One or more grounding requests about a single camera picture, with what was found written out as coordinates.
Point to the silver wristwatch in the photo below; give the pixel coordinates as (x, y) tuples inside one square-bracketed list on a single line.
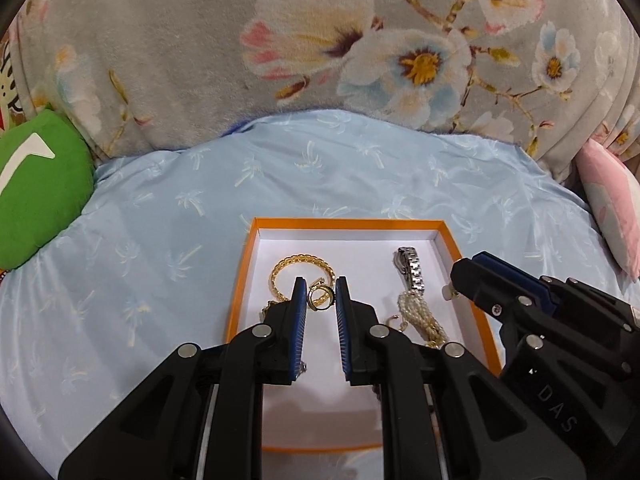
[(411, 270)]

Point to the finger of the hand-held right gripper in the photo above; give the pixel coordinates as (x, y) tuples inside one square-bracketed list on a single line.
[(480, 290), (510, 272)]

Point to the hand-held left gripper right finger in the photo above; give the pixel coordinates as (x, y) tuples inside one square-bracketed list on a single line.
[(342, 325)]

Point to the cartoon print pillow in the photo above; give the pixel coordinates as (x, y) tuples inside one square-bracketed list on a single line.
[(7, 85)]

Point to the blue palm print sheet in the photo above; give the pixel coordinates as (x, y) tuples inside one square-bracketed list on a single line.
[(150, 260)]

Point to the orange jewelry box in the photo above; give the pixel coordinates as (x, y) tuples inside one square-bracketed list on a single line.
[(350, 240)]

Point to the grey floral blanket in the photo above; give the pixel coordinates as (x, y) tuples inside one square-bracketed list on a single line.
[(200, 60)]

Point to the pink pillow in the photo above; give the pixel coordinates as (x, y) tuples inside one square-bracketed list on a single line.
[(610, 195)]

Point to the pearl stud earring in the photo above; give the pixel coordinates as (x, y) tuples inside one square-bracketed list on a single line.
[(447, 293)]

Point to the gold hoop earring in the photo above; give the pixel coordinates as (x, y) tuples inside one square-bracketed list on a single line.
[(320, 296)]

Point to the green cushion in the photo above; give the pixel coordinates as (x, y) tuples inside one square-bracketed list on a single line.
[(45, 185)]

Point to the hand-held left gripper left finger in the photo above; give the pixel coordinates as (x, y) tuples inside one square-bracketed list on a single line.
[(300, 325)]

